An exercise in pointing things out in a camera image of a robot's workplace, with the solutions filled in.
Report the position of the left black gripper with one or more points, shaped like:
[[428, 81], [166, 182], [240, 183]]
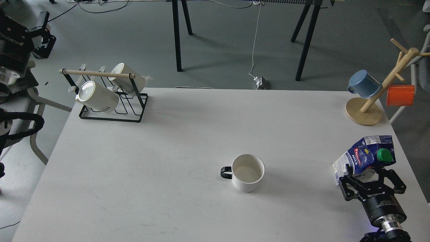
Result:
[[16, 46]]

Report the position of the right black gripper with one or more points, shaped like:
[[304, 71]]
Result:
[[380, 205]]

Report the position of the blue milk carton green cap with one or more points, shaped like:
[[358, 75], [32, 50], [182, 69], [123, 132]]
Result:
[[364, 156]]

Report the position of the white mug black handle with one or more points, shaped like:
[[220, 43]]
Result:
[[246, 172]]

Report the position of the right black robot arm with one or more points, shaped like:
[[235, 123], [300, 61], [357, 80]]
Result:
[[391, 231]]

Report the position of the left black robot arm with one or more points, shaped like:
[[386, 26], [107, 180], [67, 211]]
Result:
[[17, 44]]

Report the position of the white mug front on rack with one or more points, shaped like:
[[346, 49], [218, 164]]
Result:
[[97, 97]]

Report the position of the white mug on rack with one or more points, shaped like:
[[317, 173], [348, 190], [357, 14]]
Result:
[[97, 97], [125, 82]]

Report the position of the wooden mug tree stand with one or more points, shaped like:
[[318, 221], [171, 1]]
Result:
[[364, 111]]

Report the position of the grey office chair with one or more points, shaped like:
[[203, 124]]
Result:
[[21, 113]]

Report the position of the orange mug on tree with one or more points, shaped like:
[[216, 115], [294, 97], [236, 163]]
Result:
[[400, 95]]

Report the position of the white mug rear on rack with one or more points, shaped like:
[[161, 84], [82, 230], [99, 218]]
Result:
[[125, 82]]

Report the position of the blue mug on tree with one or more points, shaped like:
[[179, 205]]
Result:
[[364, 84]]

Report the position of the black table legs right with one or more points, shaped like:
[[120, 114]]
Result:
[[314, 16]]

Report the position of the black wire mug rack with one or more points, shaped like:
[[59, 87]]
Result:
[[129, 109]]

